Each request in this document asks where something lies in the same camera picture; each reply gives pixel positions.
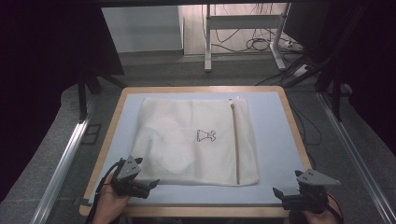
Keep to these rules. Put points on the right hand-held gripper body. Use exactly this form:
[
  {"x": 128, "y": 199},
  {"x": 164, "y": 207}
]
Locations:
[{"x": 311, "y": 193}]

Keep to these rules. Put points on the person's right hand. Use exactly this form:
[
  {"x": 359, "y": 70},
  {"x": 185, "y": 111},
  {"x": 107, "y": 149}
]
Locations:
[{"x": 320, "y": 217}]

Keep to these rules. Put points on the dark curtain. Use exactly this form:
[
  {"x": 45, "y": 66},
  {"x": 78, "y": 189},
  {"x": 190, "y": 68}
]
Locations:
[
  {"x": 370, "y": 62},
  {"x": 37, "y": 77}
]

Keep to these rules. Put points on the aluminium floor rail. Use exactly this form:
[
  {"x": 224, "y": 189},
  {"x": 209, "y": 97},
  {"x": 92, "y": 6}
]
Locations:
[
  {"x": 355, "y": 155},
  {"x": 59, "y": 174}
]

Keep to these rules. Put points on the black floor frame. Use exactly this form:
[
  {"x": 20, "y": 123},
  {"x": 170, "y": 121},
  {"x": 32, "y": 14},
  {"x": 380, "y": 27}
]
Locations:
[{"x": 91, "y": 133}]

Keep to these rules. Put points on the white metal desk frame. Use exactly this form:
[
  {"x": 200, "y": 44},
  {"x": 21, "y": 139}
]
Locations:
[{"x": 208, "y": 37}]

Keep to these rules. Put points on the light blue table mat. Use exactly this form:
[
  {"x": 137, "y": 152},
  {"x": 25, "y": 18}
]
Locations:
[{"x": 274, "y": 124}]

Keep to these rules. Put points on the white cabinet panel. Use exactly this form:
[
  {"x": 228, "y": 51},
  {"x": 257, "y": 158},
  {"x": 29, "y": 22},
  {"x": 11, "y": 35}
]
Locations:
[{"x": 140, "y": 28}]

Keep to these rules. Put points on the black metal stand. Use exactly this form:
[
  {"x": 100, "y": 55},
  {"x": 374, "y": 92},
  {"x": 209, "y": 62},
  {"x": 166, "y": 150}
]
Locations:
[
  {"x": 82, "y": 99},
  {"x": 336, "y": 93}
]

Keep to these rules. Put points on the person's left hand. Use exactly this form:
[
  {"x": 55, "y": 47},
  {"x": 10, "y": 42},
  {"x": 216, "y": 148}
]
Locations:
[{"x": 109, "y": 205}]

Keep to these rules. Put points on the white power strip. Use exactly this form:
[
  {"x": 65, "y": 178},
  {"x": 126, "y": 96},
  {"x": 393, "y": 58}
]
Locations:
[{"x": 301, "y": 70}]

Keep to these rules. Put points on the white mesh laundry bag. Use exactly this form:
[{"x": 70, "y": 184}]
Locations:
[{"x": 186, "y": 155}]

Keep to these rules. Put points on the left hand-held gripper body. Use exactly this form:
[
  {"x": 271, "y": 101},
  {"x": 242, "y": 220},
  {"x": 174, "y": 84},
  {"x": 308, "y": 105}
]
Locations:
[{"x": 127, "y": 180}]

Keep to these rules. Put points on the wooden table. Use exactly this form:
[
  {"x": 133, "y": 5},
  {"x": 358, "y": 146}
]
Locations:
[{"x": 199, "y": 211}]

